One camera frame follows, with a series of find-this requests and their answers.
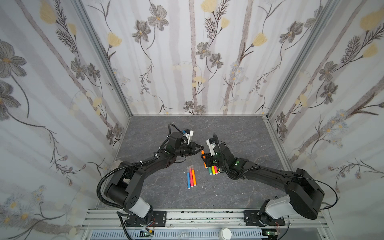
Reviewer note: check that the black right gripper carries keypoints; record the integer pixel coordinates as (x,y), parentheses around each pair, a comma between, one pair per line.
(212,160)

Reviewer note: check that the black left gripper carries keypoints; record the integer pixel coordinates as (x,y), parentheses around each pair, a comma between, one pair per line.
(192,150)

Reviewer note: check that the orange marker pen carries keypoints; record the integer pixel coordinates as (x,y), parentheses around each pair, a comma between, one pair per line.
(203,156)
(193,176)

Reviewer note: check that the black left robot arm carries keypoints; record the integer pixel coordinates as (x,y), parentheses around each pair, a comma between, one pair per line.
(121,188)

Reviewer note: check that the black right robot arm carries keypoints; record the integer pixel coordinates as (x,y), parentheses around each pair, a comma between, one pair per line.
(303,195)

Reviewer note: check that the thin blue marker pen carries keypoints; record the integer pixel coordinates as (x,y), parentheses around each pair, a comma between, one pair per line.
(188,179)

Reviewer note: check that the pink marker pen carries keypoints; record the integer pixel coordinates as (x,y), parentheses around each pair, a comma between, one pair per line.
(191,177)

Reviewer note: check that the white round knob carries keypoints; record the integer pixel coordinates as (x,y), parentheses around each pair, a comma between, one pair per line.
(225,234)

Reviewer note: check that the right small circuit board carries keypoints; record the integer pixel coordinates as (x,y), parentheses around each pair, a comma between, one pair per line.
(270,234)

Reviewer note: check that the small green circuit board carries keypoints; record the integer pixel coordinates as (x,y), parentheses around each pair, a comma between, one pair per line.
(146,234)

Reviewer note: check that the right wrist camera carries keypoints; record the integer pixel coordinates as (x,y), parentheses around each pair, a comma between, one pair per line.
(211,144)

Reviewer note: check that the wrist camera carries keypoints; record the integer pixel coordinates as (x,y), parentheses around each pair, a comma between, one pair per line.
(187,136)
(211,144)

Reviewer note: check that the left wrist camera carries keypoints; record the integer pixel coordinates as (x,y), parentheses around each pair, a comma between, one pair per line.
(187,136)

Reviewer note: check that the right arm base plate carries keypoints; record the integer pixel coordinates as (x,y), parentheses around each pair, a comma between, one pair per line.
(260,218)

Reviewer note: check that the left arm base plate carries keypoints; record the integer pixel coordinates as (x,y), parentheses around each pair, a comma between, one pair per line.
(154,219)

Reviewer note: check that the white vented cable duct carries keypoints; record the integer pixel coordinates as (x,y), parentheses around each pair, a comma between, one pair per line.
(198,234)

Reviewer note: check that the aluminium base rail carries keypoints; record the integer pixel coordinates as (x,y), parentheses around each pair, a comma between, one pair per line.
(105,224)

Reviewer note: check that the aluminium left corner post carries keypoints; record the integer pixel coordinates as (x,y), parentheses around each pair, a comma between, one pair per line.
(101,53)

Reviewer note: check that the aluminium corner post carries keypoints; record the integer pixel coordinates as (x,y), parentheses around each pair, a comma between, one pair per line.
(314,35)
(101,53)

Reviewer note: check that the aluminium right corner post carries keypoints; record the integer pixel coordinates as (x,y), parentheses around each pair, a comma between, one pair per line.
(314,35)

